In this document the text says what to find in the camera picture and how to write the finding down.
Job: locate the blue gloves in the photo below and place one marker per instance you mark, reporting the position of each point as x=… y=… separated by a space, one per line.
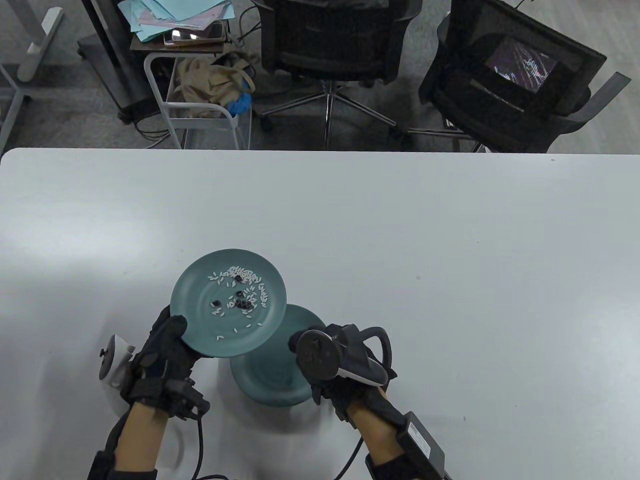
x=240 y=104

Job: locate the group of coffee beans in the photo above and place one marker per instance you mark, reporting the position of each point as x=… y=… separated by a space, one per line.
x=244 y=302

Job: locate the person's right hand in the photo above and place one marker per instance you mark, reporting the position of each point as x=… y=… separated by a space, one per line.
x=350 y=400

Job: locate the beige cloth bag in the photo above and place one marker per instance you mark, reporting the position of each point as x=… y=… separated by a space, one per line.
x=210 y=82

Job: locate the white desk leg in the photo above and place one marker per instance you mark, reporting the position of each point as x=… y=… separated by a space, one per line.
x=19 y=97
x=39 y=45

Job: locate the scattered white rice grains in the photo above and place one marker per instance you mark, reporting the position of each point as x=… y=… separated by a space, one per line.
x=235 y=271

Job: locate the grey right hand tracker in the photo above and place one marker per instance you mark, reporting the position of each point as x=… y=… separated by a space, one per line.
x=317 y=355

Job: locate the person's left forearm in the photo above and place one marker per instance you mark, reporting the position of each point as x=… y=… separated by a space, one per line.
x=140 y=440

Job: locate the teal plate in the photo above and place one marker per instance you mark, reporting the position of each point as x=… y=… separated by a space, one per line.
x=200 y=290
x=270 y=380

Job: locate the person's left hand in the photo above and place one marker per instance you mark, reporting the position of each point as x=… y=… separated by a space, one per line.
x=160 y=350

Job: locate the black mesh office chair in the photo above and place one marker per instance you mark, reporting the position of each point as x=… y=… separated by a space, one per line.
x=330 y=40

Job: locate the stack of light blue papers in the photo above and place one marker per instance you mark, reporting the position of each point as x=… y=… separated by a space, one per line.
x=165 y=10

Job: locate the person's right forearm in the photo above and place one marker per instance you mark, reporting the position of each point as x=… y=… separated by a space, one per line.
x=375 y=435

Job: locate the black left wrist module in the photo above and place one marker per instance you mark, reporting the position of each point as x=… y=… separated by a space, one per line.
x=187 y=400

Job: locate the grey hand tracker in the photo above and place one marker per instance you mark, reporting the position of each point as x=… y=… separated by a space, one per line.
x=117 y=357
x=317 y=355

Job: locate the grey left hand tracker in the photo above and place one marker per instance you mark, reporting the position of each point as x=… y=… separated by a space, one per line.
x=117 y=357

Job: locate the brown side table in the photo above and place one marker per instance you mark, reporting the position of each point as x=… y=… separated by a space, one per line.
x=150 y=46

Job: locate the black right forearm sensor box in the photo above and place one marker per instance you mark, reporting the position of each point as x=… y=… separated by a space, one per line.
x=420 y=445

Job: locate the phone with shiny screen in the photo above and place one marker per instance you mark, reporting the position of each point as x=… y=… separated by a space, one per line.
x=192 y=34

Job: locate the black chair with grey armrest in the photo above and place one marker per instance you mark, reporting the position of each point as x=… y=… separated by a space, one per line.
x=465 y=100

